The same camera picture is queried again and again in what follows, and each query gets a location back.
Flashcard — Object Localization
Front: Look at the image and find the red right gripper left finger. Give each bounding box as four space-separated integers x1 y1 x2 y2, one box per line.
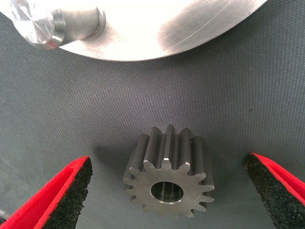
0 156 93 229

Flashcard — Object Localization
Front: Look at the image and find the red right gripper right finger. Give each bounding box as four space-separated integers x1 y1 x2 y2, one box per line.
245 152 305 229

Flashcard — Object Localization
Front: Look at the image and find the small steel planetary gear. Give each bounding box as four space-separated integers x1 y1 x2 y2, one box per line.
122 124 215 219

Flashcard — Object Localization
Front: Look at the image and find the round metal carrier plate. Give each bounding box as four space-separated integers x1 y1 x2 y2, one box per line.
0 0 269 62

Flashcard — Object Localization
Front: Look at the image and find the dark grey table cloth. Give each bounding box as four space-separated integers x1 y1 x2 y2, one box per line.
0 0 305 229

